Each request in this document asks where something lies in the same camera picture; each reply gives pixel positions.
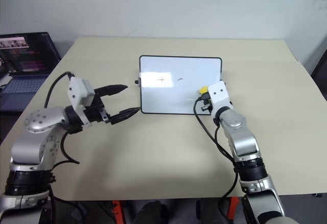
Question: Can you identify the small black-framed whiteboard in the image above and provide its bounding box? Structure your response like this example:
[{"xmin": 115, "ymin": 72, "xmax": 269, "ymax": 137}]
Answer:
[{"xmin": 138, "ymin": 54, "xmax": 224, "ymax": 115}]

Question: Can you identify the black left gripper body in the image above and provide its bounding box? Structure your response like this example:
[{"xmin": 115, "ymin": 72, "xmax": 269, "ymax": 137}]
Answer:
[{"xmin": 84, "ymin": 92, "xmax": 112, "ymax": 125}]

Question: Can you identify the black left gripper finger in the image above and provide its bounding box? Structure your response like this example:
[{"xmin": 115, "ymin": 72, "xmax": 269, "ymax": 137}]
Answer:
[
  {"xmin": 95, "ymin": 84, "xmax": 129, "ymax": 97},
  {"xmin": 109, "ymin": 107, "xmax": 141, "ymax": 126}
]

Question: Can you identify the orange bracket under table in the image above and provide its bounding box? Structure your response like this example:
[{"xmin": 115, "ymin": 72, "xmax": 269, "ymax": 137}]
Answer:
[
  {"xmin": 227, "ymin": 196, "xmax": 240, "ymax": 221},
  {"xmin": 111, "ymin": 199, "xmax": 124, "ymax": 224}
]

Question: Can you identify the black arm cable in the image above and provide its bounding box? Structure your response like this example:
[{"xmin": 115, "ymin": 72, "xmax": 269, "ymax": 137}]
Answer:
[
  {"xmin": 44, "ymin": 71, "xmax": 81, "ymax": 165},
  {"xmin": 193, "ymin": 97, "xmax": 243, "ymax": 199}
]

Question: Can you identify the open grey laptop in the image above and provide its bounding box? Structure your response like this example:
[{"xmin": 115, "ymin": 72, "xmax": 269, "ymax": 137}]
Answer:
[{"xmin": 0, "ymin": 31, "xmax": 62, "ymax": 96}]

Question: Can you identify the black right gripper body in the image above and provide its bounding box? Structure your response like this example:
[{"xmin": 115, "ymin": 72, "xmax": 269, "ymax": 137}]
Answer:
[{"xmin": 199, "ymin": 94, "xmax": 214, "ymax": 114}]

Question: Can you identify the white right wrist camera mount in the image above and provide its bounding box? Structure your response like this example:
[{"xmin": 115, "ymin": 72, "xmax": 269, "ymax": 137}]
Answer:
[{"xmin": 207, "ymin": 81, "xmax": 230, "ymax": 118}]

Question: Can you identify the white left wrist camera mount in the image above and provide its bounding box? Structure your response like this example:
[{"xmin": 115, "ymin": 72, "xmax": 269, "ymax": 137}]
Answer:
[{"xmin": 65, "ymin": 76, "xmax": 96, "ymax": 126}]

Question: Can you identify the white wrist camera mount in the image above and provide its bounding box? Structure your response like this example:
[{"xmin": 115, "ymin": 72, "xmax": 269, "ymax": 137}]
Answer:
[
  {"xmin": 207, "ymin": 81, "xmax": 230, "ymax": 118},
  {"xmin": 65, "ymin": 76, "xmax": 96, "ymax": 126}
]

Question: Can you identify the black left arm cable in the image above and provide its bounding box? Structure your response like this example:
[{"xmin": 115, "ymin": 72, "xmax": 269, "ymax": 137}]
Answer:
[{"xmin": 44, "ymin": 71, "xmax": 81, "ymax": 165}]

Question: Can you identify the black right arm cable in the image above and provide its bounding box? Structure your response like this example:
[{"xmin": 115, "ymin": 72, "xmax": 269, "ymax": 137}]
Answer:
[{"xmin": 193, "ymin": 97, "xmax": 243, "ymax": 199}]

